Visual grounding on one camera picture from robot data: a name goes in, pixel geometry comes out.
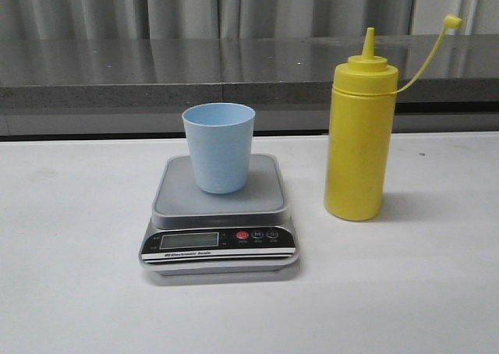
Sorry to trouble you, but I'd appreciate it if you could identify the light blue plastic cup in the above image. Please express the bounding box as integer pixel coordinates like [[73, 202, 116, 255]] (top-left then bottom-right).
[[182, 103, 256, 194]]

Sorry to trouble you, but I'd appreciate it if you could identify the yellow squeeze bottle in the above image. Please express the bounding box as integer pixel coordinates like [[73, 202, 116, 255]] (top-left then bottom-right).
[[324, 13, 465, 221]]

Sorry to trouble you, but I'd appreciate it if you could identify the silver electronic kitchen scale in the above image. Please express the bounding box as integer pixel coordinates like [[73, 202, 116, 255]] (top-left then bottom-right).
[[139, 154, 299, 276]]

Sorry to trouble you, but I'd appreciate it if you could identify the white pleated curtain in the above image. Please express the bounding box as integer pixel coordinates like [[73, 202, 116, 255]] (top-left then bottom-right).
[[1, 0, 498, 40]]

